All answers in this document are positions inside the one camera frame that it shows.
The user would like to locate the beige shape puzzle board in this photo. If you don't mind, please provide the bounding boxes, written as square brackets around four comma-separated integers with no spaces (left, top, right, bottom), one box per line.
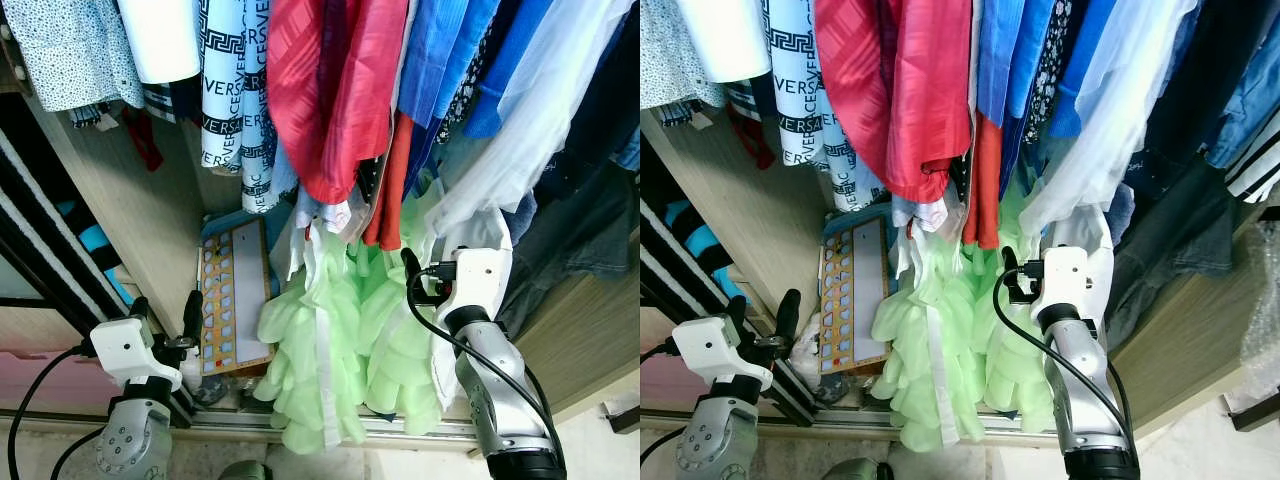
[198,213,276,379]
[817,213,894,379]

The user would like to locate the orange garment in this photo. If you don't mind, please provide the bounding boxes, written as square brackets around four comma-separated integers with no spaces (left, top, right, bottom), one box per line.
[362,112,415,252]
[960,110,1006,251]

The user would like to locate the blue black striped garment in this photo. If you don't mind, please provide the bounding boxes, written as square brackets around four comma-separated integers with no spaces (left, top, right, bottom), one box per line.
[655,197,753,301]
[55,198,136,306]

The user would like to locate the wooden wardrobe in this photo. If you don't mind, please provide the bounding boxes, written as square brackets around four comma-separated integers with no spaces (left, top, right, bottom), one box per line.
[640,100,1280,441]
[0,60,641,446]

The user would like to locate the wardrobe sliding door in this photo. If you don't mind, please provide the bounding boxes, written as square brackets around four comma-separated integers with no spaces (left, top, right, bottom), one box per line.
[640,175,816,429]
[0,95,196,429]

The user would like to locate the light green ruffled dress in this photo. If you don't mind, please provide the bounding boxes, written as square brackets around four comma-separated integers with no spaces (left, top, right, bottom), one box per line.
[253,185,476,456]
[868,180,1063,453]

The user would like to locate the dark grey jeans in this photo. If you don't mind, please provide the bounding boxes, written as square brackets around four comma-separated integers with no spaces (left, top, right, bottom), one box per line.
[1100,180,1246,326]
[495,165,641,341]

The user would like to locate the small dark red garment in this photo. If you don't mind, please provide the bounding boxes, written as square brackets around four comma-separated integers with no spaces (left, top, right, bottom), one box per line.
[727,103,778,171]
[120,103,166,173]

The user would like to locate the black white-dotted garment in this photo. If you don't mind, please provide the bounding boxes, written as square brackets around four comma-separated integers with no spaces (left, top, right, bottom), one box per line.
[435,40,491,146]
[1022,0,1079,146]

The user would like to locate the white black lettered garment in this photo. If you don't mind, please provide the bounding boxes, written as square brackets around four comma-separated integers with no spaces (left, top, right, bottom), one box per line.
[198,0,281,214]
[763,0,889,214]

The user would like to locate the dark navy garment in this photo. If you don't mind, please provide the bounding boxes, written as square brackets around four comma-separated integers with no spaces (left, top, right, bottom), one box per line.
[1125,0,1266,206]
[535,10,641,206]

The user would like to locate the bubble wrapped panel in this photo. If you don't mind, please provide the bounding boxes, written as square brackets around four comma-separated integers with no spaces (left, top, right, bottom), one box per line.
[1238,220,1280,406]

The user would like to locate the black white striped garment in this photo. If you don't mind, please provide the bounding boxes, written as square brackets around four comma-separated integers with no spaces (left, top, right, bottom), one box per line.
[1222,125,1280,204]

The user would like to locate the white dotted shirt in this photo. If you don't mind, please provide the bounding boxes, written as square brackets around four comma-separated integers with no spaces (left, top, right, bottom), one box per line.
[640,0,728,111]
[0,0,146,113]

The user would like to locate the plain white garment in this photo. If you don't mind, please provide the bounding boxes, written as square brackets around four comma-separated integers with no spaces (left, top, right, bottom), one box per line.
[117,0,203,86]
[677,0,774,86]

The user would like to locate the denim blue shirt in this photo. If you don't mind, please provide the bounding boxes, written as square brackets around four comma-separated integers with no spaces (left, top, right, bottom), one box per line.
[1203,40,1280,171]

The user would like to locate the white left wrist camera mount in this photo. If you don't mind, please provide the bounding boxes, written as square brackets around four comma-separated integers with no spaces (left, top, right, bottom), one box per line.
[90,317,184,392]
[671,314,774,393]

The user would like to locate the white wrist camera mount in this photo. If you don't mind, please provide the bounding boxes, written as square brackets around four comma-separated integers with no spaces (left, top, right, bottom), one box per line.
[671,314,774,393]
[437,247,515,322]
[1030,245,1096,322]
[90,317,184,392]

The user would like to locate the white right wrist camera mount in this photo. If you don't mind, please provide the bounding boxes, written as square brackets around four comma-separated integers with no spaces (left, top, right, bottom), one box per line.
[1030,245,1096,322]
[437,247,515,322]

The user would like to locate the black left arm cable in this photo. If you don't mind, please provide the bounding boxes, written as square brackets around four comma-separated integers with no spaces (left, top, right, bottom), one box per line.
[7,344,106,480]
[640,340,691,471]

